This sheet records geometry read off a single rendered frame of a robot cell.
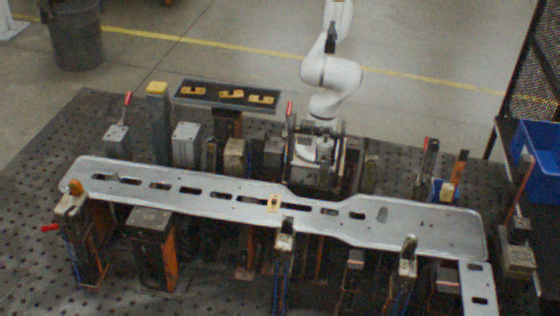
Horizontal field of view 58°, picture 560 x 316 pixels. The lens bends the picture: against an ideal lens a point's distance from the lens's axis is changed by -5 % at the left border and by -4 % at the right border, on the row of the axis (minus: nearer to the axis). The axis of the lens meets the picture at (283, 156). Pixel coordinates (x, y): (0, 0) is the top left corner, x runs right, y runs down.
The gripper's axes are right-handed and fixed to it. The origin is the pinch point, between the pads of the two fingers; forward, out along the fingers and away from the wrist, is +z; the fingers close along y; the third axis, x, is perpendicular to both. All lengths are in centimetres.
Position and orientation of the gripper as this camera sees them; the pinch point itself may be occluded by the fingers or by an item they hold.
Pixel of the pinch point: (330, 43)
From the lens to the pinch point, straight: 161.5
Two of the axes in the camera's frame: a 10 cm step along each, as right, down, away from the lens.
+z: -0.5, 7.7, 6.3
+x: 9.9, 1.4, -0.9
